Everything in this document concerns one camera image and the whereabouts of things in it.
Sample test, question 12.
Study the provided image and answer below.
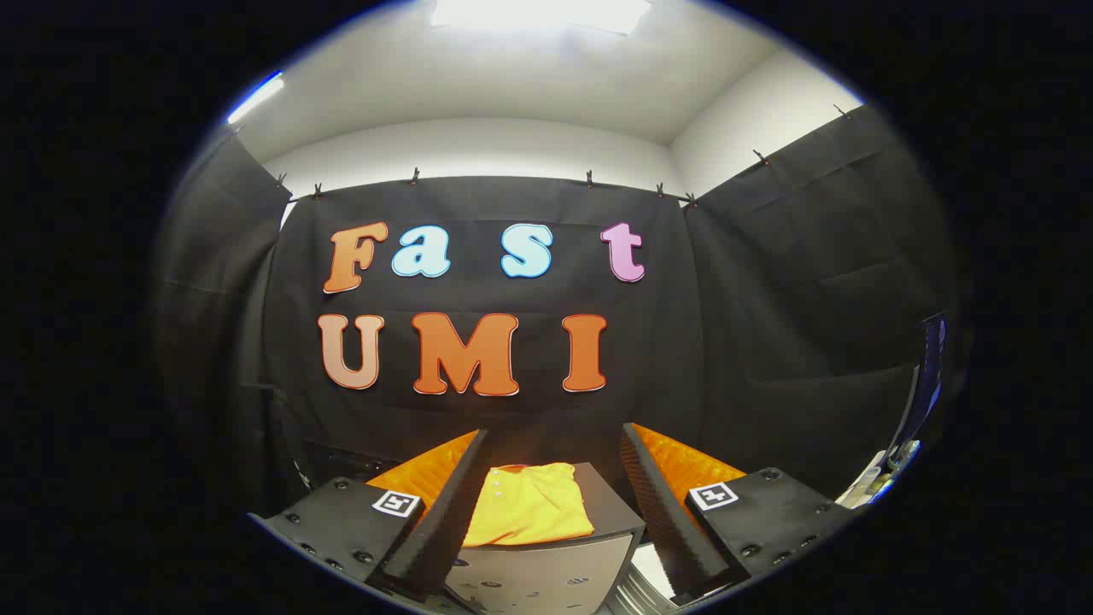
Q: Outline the yellow polo shirt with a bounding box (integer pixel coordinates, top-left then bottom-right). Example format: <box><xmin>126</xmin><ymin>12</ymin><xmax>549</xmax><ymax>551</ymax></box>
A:
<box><xmin>461</xmin><ymin>462</ymin><xmax>596</xmax><ymax>548</ymax></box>

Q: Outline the ceiling light panel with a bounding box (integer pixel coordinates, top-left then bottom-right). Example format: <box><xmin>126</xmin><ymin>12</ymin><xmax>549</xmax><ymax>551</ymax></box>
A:
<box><xmin>430</xmin><ymin>0</ymin><xmax>654</xmax><ymax>36</ymax></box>

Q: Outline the row of black clips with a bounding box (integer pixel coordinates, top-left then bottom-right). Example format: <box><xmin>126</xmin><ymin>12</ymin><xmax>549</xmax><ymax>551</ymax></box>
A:
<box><xmin>231</xmin><ymin>102</ymin><xmax>855</xmax><ymax>211</ymax></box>

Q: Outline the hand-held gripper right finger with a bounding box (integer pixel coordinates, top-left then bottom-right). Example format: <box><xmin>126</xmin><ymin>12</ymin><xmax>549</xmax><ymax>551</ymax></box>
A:
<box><xmin>621</xmin><ymin>422</ymin><xmax>859</xmax><ymax>599</ymax></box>

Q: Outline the white object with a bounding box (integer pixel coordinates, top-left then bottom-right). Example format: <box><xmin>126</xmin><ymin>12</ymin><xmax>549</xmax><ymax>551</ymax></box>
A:
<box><xmin>835</xmin><ymin>440</ymin><xmax>921</xmax><ymax>510</ymax></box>

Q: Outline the ceiling tube light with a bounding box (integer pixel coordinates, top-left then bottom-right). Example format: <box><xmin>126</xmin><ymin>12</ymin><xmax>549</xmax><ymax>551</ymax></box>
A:
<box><xmin>225</xmin><ymin>71</ymin><xmax>285</xmax><ymax>126</ymax></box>

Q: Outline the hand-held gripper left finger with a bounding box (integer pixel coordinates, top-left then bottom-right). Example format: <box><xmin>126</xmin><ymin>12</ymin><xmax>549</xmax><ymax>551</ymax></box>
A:
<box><xmin>248</xmin><ymin>429</ymin><xmax>489</xmax><ymax>599</ymax></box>

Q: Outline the washing machine glass lid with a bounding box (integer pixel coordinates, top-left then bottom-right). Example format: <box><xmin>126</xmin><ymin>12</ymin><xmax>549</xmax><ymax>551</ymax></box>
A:
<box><xmin>295</xmin><ymin>438</ymin><xmax>398</xmax><ymax>489</ymax></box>

